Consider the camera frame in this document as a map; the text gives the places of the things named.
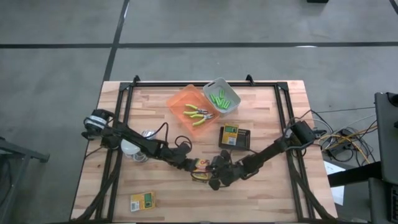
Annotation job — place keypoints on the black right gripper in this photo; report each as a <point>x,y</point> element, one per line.
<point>230,171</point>

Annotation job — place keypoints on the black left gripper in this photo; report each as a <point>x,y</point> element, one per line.
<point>183,158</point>

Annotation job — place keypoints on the yellow red small box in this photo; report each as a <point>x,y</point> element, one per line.
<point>202,164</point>

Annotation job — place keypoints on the yellow green crayon box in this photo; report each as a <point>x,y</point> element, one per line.
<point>230,133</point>
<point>143,201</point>

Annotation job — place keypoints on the orange translucent plastic bin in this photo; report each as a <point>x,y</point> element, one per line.
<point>180,102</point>

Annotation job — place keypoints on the white plastic bin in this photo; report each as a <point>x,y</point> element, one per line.
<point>231,95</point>

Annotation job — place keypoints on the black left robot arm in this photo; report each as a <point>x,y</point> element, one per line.
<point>136,141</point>

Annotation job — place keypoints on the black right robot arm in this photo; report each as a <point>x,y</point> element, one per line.
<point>270,149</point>

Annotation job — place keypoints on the white power adapter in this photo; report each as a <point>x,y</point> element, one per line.
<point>148,133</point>

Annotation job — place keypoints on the white round table lamp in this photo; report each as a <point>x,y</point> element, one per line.
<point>129,149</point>

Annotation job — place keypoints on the white paper sheet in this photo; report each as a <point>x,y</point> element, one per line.
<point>334,171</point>

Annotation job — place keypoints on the black power strip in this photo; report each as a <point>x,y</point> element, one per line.
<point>337,150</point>

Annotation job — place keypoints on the black workstation desk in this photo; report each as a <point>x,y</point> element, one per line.
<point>357,175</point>

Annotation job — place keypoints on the large workstation monitor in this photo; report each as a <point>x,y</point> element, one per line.
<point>387,140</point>

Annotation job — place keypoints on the grey metal cart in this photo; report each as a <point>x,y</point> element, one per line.
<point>18,152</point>

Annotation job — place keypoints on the black rectangular box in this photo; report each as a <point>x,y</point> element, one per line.
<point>317,1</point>

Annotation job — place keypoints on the black aluminium rig frame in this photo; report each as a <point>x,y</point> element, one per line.
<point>202,84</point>

